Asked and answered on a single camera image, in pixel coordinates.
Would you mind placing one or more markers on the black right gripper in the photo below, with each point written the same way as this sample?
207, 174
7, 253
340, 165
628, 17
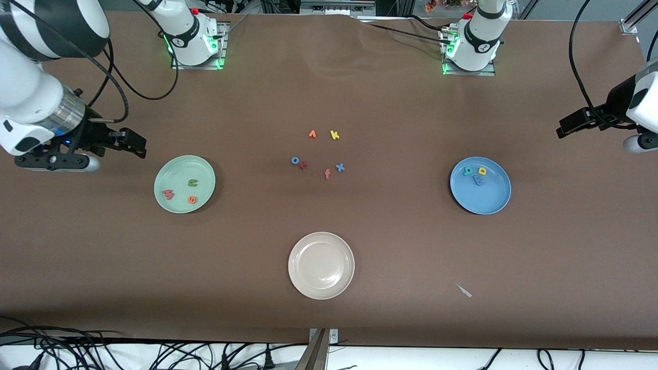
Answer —
90, 134

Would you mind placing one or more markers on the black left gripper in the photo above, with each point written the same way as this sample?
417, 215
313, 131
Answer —
609, 110

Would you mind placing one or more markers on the pink foam letter w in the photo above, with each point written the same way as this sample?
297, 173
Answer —
168, 194

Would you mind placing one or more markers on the blue foam letter m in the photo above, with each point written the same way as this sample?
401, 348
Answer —
479, 181

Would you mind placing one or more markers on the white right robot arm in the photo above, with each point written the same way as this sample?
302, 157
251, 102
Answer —
25, 87

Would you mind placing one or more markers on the light green plate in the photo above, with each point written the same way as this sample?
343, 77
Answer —
180, 172

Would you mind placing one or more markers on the blue plate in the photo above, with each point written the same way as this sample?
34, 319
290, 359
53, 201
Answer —
483, 198

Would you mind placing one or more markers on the brown table cover sheet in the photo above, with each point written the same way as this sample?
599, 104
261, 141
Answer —
329, 77

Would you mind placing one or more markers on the beige plate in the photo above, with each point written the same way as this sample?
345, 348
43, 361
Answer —
321, 265

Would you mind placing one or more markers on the grey power strip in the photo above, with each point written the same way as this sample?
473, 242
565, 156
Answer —
336, 6

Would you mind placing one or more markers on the grey metal beam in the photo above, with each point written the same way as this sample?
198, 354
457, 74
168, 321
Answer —
313, 354

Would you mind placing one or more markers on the aluminium frame profile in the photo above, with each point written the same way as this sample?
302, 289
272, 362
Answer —
635, 18

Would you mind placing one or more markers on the metal bracket with screw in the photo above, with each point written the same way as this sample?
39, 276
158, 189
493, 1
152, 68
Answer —
333, 336

